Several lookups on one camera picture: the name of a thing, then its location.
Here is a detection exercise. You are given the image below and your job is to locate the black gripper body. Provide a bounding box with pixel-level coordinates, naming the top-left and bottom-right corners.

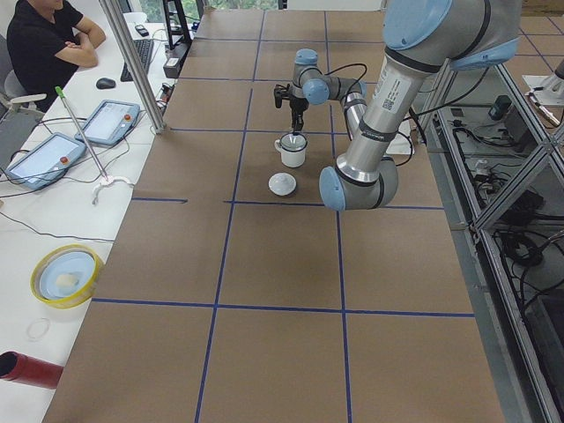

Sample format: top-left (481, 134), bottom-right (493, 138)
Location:
top-left (289, 94), bottom-right (308, 115)

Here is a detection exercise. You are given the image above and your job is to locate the clear plastic funnel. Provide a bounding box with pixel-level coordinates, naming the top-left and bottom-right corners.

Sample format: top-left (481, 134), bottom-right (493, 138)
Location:
top-left (279, 132), bottom-right (308, 152)

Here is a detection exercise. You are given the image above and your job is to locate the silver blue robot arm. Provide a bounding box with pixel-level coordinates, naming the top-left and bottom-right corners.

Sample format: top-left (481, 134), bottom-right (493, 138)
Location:
top-left (287, 1), bottom-right (522, 212)

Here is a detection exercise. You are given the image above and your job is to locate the white enamel cup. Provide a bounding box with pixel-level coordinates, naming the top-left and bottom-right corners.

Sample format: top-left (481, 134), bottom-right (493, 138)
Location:
top-left (274, 132), bottom-right (308, 168)

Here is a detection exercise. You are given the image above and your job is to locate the white round lid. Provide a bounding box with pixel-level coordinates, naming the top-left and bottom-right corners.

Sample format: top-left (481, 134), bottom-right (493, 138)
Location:
top-left (268, 173), bottom-right (297, 197)

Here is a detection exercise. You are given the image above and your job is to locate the black keyboard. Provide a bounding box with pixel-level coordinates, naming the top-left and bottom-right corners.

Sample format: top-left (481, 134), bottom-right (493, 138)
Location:
top-left (120, 38), bottom-right (155, 83)

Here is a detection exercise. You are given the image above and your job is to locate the black handheld device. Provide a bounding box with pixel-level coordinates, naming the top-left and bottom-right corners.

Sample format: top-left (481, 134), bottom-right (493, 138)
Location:
top-left (134, 25), bottom-right (149, 37)

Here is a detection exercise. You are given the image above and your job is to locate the blue teach pendant far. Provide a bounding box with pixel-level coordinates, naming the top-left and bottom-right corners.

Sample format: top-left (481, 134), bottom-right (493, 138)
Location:
top-left (81, 100), bottom-right (140, 146)

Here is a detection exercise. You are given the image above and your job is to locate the blue teach pendant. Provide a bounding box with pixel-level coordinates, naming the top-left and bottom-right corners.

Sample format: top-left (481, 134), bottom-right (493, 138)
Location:
top-left (5, 132), bottom-right (86, 190)
top-left (81, 100), bottom-right (140, 146)

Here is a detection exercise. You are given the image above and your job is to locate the black computer mouse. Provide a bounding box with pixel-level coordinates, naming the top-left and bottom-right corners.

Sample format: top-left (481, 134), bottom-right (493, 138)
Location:
top-left (95, 78), bottom-right (116, 90)

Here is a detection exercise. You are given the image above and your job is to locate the white curved plastic piece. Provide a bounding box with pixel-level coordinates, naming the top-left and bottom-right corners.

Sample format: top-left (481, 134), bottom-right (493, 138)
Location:
top-left (92, 175), bottom-right (134, 205)

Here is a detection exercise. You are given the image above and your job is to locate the metal rod green tip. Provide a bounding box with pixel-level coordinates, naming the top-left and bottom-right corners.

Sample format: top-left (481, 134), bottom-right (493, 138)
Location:
top-left (55, 85), bottom-right (108, 179)

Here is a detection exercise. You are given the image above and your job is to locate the blue teach pendant near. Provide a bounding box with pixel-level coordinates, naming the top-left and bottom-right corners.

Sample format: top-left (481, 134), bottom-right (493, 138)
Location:
top-left (5, 132), bottom-right (86, 190)

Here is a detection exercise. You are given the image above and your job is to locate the person in black shirt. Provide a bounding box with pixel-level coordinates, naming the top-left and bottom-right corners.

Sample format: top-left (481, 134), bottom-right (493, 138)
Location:
top-left (7, 0), bottom-right (106, 112)

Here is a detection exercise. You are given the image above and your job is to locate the grey office chair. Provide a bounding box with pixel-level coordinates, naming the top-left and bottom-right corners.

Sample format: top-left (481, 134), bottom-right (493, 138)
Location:
top-left (1, 36), bottom-right (43, 168)

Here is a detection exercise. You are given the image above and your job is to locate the red cylinder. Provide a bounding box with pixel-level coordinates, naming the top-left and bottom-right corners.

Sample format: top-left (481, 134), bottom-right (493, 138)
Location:
top-left (1, 352), bottom-right (63, 390)

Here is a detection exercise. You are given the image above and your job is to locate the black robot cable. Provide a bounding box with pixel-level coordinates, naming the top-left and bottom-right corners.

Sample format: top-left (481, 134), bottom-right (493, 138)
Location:
top-left (323, 63), bottom-right (418, 167)

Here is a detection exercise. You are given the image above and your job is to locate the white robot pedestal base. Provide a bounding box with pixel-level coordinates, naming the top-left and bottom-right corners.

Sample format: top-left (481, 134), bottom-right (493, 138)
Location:
top-left (386, 121), bottom-right (414, 156)

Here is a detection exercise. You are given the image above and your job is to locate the aluminium frame post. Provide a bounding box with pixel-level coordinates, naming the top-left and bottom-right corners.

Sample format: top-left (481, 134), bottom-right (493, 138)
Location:
top-left (100, 0), bottom-right (166, 134)

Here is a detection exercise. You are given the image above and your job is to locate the aluminium side frame rack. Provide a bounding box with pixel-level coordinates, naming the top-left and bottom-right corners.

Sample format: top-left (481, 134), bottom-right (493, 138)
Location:
top-left (423, 65), bottom-right (563, 422)

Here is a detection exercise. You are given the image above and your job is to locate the clear rubber ring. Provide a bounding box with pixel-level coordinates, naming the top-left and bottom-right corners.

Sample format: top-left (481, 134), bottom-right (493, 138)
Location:
top-left (26, 317), bottom-right (51, 341)

